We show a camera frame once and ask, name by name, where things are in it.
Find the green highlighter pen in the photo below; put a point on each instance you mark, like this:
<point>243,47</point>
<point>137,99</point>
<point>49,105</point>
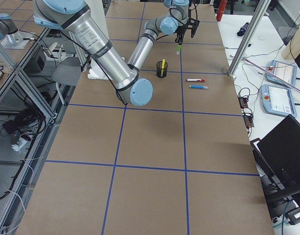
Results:
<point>178,49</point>

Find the black mesh pen holder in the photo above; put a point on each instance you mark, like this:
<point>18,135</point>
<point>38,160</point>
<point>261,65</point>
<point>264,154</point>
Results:
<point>159,72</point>

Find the black laptop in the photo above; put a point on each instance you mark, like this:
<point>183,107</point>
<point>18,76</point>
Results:
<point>279,152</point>

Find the near teach pendant tablet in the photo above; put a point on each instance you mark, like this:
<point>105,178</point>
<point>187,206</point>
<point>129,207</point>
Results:
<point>278,100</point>

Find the red white marker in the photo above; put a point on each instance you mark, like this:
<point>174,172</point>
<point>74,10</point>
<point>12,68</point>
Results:
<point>195,80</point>

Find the far teach pendant tablet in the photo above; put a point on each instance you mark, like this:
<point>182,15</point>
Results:
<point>286,72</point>

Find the folded blue umbrella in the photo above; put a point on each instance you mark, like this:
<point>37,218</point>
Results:
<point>242,30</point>

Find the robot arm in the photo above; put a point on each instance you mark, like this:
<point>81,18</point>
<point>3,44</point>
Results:
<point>75,16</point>
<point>10,36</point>

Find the green handled reacher grabber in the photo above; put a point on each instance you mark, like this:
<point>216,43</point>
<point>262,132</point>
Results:
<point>274,76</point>

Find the blue highlighter pen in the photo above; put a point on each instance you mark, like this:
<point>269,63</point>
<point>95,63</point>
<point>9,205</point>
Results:
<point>198,87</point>

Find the grey office chair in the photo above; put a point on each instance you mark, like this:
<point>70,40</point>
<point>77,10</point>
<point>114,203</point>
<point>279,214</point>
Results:
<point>67,73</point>

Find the aluminium frame post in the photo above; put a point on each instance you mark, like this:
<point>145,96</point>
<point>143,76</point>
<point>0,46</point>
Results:
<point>254,23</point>

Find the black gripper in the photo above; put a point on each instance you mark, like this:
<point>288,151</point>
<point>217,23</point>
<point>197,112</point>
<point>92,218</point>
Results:
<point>181,30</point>

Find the red cylinder bottle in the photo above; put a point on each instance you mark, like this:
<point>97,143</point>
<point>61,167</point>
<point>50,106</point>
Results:
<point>221,10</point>

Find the teach pendant tablet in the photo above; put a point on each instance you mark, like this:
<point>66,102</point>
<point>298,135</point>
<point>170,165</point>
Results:
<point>286,72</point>
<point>278,100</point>

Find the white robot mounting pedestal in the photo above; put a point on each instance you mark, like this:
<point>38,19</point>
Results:
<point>95,72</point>

